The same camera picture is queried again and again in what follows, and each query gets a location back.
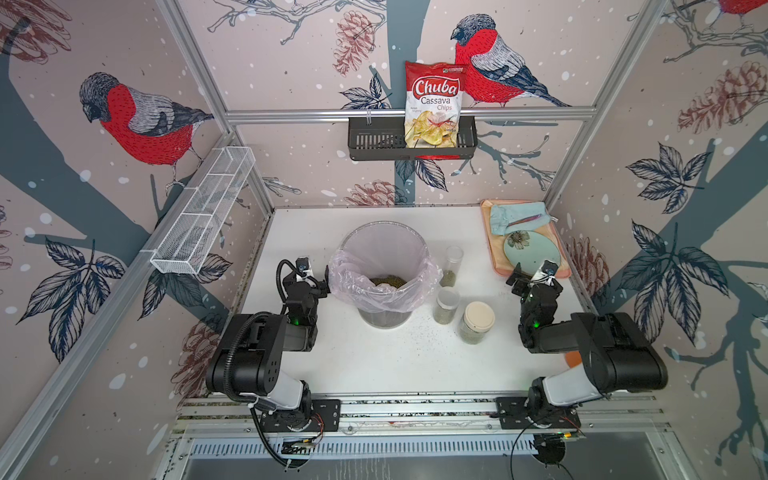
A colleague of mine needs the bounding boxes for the teal folded cloth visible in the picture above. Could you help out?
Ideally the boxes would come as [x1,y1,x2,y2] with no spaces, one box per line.
[489,202,552,236]

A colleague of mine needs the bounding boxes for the beige lidded bean jar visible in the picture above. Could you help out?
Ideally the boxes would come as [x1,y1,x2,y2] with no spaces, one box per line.
[458,301,496,345]

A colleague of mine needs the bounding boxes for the mung beans in bin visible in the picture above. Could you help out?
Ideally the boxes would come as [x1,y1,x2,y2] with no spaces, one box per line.
[370,275,407,289]

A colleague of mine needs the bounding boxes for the white wire mesh shelf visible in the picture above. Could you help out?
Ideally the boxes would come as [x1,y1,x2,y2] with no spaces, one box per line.
[150,146,255,275]

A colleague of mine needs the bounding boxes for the red Chuba chips bag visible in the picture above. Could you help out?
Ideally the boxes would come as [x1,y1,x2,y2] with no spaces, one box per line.
[404,62,466,149]

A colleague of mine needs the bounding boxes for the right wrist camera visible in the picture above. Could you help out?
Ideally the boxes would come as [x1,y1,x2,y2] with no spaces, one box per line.
[532,260,559,284]

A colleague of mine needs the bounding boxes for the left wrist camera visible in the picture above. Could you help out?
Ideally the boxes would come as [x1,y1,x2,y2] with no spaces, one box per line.
[295,257,313,278]

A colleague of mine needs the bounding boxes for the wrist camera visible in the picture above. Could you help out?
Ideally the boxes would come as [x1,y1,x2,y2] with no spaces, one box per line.
[295,257,313,278]
[532,260,559,284]

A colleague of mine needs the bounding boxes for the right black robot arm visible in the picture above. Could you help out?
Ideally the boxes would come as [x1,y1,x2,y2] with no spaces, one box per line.
[506,260,668,425]

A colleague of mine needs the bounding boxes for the black wall basket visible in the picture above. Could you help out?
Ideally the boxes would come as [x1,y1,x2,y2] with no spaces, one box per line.
[347,117,478,161]

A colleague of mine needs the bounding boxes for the orange mug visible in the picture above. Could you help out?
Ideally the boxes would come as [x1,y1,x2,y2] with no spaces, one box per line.
[565,351,582,368]

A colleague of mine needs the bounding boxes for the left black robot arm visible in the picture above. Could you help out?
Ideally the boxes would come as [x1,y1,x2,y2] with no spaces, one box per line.
[205,257,330,434]

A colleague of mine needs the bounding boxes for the teal plate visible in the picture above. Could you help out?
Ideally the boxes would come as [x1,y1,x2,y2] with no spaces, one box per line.
[503,230,561,275]

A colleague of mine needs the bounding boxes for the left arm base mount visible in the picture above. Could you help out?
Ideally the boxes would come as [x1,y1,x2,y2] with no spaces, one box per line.
[258,399,341,434]

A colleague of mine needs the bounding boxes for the short clear bean jar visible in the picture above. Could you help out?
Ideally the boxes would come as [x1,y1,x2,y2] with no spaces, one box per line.
[433,287,461,325]

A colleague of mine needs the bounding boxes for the mesh waste bin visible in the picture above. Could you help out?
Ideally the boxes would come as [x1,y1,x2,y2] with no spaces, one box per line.
[329,221,440,329]

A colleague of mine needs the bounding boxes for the tall clear bean jar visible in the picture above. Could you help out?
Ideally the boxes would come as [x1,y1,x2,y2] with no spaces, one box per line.
[440,246,464,287]

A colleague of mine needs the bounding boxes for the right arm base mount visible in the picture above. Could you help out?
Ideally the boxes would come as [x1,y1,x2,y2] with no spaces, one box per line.
[495,396,581,431]

